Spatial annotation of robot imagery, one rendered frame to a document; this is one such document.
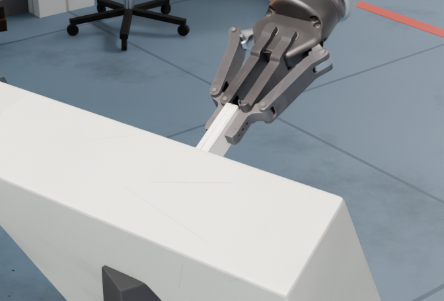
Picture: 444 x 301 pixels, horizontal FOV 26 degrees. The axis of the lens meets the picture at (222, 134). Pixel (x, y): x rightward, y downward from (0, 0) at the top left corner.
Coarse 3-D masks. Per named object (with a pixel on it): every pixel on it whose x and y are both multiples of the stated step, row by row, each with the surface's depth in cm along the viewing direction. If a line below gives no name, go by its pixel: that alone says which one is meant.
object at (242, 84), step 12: (264, 36) 104; (252, 48) 103; (264, 48) 103; (252, 60) 103; (264, 60) 104; (240, 72) 102; (252, 72) 103; (240, 84) 101; (252, 84) 103; (228, 96) 101; (240, 96) 102
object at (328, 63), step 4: (312, 48) 102; (316, 48) 102; (320, 48) 102; (312, 52) 101; (328, 60) 101; (320, 64) 101; (324, 64) 101; (328, 64) 101; (316, 68) 101; (320, 68) 101; (324, 68) 101
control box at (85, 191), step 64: (0, 128) 77; (64, 128) 74; (128, 128) 72; (0, 192) 77; (64, 192) 70; (128, 192) 69; (192, 192) 67; (256, 192) 65; (320, 192) 64; (64, 256) 82; (128, 256) 71; (192, 256) 64; (256, 256) 62; (320, 256) 62
